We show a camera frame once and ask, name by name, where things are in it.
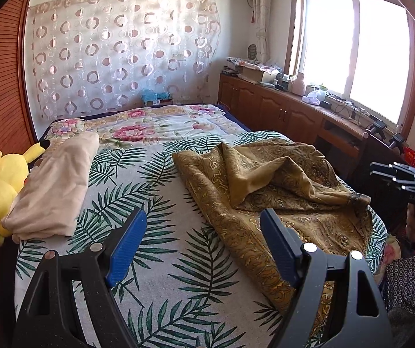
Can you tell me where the floral bed blanket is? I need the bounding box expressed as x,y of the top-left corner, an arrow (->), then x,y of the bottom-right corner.
41,103 -> 252,142

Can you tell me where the patterned window curtain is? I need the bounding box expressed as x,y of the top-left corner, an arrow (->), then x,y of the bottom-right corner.
251,0 -> 274,62

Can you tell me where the black clamp mount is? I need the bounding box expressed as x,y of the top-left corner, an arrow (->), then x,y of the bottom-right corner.
365,121 -> 389,140
389,134 -> 408,151

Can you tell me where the dark dotted fabric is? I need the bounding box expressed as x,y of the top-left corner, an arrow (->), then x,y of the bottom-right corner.
381,254 -> 415,312

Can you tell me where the pink bottle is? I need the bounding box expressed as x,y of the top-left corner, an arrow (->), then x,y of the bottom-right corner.
291,72 -> 307,97

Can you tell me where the floral printed box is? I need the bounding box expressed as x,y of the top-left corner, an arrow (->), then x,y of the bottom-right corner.
226,57 -> 255,68

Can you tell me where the tangle of cables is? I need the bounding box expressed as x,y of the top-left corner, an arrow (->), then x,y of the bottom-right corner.
329,94 -> 370,121

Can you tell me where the golden patterned shirt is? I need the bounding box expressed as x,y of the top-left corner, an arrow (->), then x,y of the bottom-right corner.
172,139 -> 373,338

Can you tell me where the wooden slatted wardrobe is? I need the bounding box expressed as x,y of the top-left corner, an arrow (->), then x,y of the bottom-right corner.
0,0 -> 38,298

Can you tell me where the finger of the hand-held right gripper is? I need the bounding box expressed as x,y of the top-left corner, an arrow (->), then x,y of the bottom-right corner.
370,161 -> 415,175
370,170 -> 415,196

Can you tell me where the white plastic bag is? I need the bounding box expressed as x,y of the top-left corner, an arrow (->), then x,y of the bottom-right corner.
302,89 -> 327,106

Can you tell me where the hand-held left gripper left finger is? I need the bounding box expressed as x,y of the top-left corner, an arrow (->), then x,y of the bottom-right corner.
12,206 -> 148,348

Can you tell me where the bed with leaf-print sheet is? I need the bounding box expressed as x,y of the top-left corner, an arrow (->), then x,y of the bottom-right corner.
13,130 -> 387,348

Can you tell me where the blue plastic packaging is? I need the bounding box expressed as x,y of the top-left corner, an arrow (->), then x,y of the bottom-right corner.
141,89 -> 173,106

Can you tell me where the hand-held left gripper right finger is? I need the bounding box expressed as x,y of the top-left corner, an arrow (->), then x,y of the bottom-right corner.
260,208 -> 393,348

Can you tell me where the wooden framed window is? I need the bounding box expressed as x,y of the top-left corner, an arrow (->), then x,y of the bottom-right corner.
287,0 -> 415,135

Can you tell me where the beige folded cloth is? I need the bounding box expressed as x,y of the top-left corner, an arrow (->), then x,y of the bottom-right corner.
1,131 -> 100,240

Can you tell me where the open cardboard box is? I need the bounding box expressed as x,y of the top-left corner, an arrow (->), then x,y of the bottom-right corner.
242,66 -> 279,85

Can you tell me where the wooden low cabinet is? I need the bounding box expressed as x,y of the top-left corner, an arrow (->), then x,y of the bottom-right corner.
218,72 -> 371,160

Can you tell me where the sheer circle pattern curtain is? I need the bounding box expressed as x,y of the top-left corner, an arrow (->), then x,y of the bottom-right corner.
28,0 -> 220,118

